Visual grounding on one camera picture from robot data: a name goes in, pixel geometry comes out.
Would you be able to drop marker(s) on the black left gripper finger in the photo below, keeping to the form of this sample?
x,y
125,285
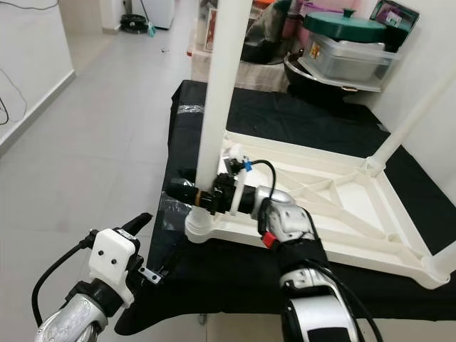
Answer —
x,y
137,222
171,259

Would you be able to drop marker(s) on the white plastic table leg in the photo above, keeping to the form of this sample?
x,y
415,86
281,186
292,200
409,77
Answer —
x,y
224,78
413,121
443,267

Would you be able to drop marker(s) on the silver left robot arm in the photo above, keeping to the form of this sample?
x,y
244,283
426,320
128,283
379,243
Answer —
x,y
75,319

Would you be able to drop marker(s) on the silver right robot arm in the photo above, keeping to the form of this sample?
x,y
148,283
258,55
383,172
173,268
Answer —
x,y
288,221

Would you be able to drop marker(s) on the crumpled clear tape patch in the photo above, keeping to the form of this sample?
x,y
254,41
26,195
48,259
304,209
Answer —
x,y
169,210

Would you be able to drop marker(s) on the clear tape strip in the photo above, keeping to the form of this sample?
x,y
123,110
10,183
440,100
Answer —
x,y
189,109

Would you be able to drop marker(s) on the black tablecloth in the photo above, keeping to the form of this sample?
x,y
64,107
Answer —
x,y
242,285

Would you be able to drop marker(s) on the beige textured cloth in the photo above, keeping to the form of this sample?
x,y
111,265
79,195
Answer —
x,y
256,77

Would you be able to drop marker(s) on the black round pan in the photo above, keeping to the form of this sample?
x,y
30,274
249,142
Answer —
x,y
299,82

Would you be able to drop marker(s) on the red printed cardboard box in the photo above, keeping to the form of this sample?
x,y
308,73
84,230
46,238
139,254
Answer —
x,y
210,32

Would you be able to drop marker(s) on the black plastic bag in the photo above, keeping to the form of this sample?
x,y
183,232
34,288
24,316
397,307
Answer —
x,y
267,39

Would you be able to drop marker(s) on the black round floor device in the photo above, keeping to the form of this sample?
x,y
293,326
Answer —
x,y
135,23

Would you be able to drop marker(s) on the white cabinet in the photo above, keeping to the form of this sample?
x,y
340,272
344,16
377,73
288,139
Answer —
x,y
158,13

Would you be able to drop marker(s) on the clear plastic storage box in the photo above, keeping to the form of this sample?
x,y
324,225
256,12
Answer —
x,y
349,60

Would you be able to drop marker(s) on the green lidded pot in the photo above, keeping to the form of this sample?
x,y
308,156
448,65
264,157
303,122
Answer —
x,y
345,27

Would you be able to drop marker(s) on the purple printed box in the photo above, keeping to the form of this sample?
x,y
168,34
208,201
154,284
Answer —
x,y
395,18

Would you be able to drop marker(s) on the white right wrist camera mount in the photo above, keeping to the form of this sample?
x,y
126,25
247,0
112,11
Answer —
x,y
236,199

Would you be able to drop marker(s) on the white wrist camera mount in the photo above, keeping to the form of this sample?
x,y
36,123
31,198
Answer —
x,y
236,199
114,256

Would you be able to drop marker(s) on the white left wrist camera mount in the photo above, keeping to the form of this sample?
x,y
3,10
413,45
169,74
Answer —
x,y
114,256

